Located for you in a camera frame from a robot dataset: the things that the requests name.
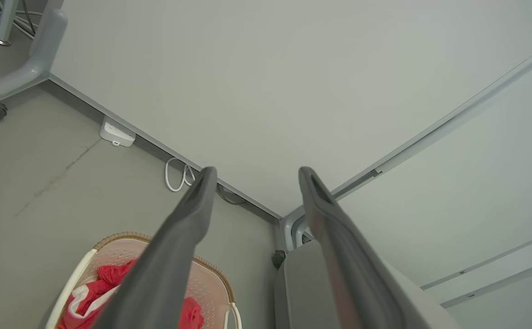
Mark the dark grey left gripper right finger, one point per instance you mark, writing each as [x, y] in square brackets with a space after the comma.
[343, 256]

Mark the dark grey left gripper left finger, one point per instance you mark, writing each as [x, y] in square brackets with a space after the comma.
[170, 256]

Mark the red fleece garment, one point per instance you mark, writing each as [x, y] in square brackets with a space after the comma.
[192, 315]

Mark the beige laundry basket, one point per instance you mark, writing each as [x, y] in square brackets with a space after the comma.
[211, 283]

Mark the grey table leg with caster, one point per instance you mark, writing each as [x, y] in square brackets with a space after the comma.
[37, 64]

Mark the silver metal pole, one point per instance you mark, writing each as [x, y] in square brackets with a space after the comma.
[6, 20]

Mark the grey partition frame post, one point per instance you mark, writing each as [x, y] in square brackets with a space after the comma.
[293, 224]

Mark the white wall power adapter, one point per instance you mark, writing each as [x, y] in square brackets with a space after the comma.
[116, 132]

